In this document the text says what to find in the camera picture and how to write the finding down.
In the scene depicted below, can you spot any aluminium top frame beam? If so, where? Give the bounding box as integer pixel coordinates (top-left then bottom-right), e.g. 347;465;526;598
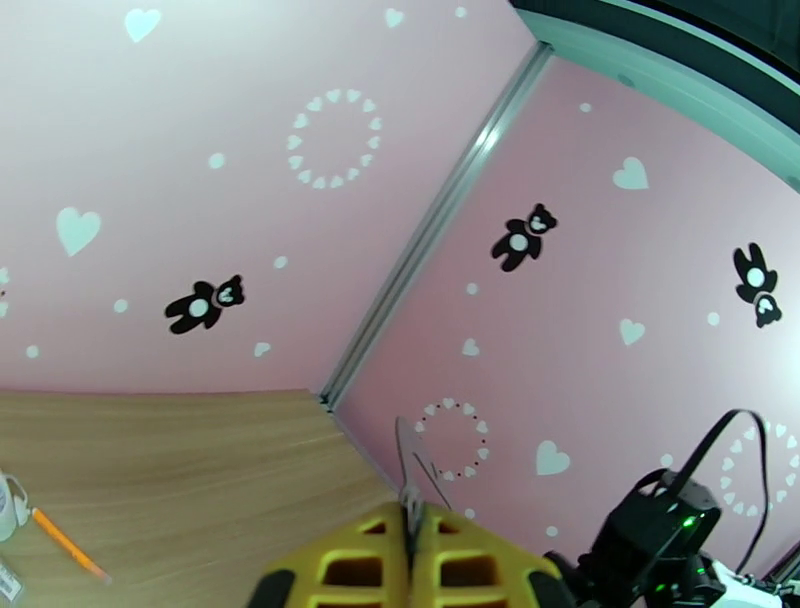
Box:
512;0;800;192

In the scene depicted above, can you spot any orange pencil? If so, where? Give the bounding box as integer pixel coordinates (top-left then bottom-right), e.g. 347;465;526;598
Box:
31;506;115;586

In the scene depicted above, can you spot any aluminium corner post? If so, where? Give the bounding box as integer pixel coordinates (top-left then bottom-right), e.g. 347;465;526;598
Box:
318;40;554;411

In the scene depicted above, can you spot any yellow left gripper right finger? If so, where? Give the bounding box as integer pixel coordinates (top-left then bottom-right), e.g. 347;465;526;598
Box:
413;506;576;608

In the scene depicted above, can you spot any white alarm clock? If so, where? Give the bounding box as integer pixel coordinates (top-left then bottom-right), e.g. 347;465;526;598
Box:
0;468;31;544

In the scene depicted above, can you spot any clear pencil lead case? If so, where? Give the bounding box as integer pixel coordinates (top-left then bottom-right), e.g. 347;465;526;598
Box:
0;556;28;606

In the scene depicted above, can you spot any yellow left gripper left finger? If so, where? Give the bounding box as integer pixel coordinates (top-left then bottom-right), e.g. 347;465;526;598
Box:
246;502;416;608

